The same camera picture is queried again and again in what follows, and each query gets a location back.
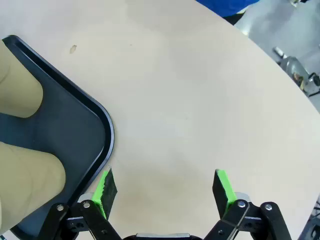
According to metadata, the person in blue shirt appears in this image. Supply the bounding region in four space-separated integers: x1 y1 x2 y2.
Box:
194 0 260 18

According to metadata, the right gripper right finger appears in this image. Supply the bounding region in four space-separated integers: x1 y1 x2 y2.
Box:
203 168 293 240

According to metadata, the black plastic tray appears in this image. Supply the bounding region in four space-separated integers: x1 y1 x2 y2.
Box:
1 34 115 240

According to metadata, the grey metal stool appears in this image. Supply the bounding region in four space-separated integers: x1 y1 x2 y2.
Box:
272 46 320 97

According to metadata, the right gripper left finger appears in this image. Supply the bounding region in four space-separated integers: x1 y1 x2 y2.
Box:
37 167 122 240

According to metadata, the brown tall cup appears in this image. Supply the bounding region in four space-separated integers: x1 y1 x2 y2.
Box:
0 39 44 119
0 141 67 237

